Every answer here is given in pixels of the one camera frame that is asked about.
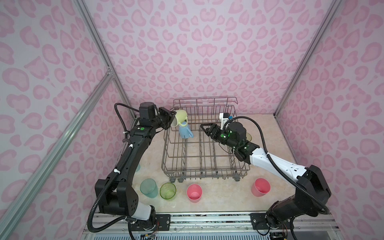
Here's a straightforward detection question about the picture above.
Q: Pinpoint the grey wire dish rack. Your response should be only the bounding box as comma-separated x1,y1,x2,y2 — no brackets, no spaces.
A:
161,97,250,183

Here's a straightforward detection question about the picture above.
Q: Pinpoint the pink plastic cup right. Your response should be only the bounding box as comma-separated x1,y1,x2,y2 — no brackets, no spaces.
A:
251,178,271,197

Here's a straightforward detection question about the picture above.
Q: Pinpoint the yellow-green plastic cup right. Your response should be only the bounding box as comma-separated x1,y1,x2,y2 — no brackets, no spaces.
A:
246,133,253,142

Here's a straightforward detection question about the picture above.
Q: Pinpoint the light green ceramic mug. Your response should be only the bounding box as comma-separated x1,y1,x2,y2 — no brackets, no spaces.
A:
171,110,188,128

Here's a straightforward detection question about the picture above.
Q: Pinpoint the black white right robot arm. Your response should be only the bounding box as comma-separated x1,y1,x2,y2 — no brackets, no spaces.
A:
200,120,332,229

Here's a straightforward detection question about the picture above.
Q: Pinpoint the light blue ceramic mug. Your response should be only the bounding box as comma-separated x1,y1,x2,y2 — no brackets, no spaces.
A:
179,125,194,139

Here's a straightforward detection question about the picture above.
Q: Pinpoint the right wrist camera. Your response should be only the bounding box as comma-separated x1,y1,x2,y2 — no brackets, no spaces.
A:
219,113,233,130

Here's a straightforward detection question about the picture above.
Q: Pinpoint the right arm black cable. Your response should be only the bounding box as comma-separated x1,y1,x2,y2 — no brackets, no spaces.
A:
223,116,331,215

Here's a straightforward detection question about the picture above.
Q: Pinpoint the teal textured plastic cup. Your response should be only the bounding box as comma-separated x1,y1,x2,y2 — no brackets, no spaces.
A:
135,164,141,173

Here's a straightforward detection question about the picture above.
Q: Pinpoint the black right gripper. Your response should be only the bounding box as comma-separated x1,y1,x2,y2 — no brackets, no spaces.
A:
200,123,240,150

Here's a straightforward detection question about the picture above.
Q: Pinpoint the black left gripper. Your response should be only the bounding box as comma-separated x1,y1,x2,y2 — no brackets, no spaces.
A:
151,107,176,131

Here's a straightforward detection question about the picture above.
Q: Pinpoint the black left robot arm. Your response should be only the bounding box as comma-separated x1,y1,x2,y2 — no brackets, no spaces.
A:
93,102,176,221

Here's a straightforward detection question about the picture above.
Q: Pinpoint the green transparent plastic cup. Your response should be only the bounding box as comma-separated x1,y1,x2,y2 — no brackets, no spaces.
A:
160,183,177,200

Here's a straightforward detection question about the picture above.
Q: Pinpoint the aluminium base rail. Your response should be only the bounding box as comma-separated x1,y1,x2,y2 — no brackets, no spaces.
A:
81,212,344,240

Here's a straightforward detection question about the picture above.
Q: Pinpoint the pink plastic cup centre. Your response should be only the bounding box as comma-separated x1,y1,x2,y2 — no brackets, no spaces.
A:
187,184,203,203

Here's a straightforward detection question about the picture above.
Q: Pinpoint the teal plastic cup front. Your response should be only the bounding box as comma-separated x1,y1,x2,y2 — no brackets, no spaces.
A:
140,179,159,199

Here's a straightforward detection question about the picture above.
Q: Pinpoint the left aluminium frame strut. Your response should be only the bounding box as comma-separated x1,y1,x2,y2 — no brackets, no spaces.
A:
1,71,115,240

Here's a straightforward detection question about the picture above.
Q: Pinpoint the pink plastic cup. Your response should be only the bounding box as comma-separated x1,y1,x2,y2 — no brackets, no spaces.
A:
251,178,271,197
187,184,203,203

